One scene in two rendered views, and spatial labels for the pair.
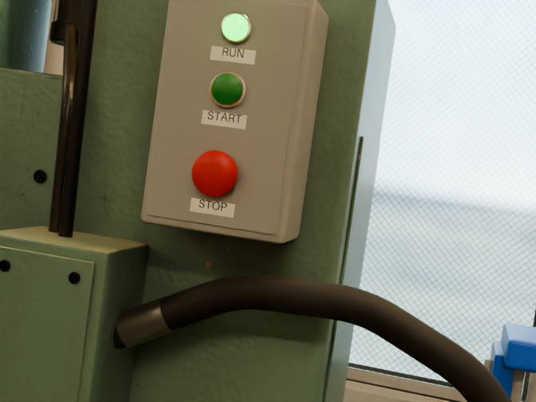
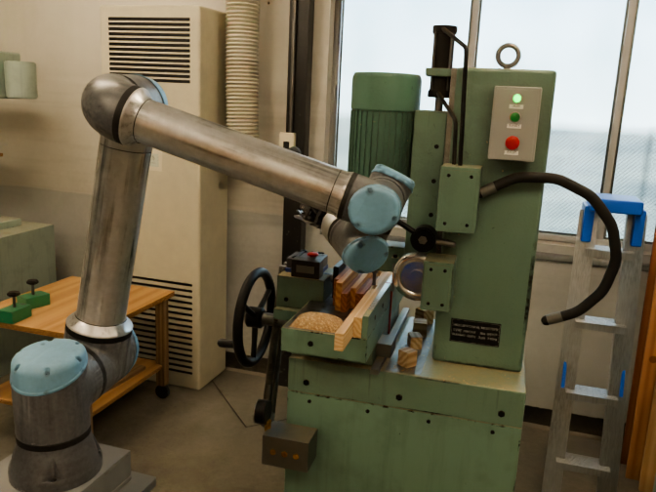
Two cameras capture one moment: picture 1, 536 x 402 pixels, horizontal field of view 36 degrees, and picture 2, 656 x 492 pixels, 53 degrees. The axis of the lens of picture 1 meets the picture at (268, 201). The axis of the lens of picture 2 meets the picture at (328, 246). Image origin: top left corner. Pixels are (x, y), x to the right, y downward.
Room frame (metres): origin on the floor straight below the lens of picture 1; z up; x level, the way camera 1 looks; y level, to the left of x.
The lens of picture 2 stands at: (-0.93, 0.35, 1.44)
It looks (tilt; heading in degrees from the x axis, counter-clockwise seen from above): 13 degrees down; 3
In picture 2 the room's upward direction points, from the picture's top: 3 degrees clockwise
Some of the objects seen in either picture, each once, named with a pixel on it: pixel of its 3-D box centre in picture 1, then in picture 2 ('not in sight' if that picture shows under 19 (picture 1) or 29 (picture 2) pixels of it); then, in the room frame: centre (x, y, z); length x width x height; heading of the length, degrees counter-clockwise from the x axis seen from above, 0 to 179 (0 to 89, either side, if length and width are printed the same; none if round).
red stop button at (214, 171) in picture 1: (214, 173); (512, 143); (0.54, 0.04, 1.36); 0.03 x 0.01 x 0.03; 78
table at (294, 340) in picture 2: not in sight; (335, 306); (0.81, 0.42, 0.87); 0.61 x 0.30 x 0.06; 168
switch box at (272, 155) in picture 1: (236, 116); (513, 123); (0.57, 0.03, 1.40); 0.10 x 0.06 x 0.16; 78
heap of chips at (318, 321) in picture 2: not in sight; (318, 318); (0.57, 0.45, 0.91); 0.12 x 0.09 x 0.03; 78
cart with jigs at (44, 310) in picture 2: not in sight; (77, 348); (1.68, 1.57, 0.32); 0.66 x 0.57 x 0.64; 166
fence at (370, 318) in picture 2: not in sight; (388, 292); (0.78, 0.27, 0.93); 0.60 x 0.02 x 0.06; 168
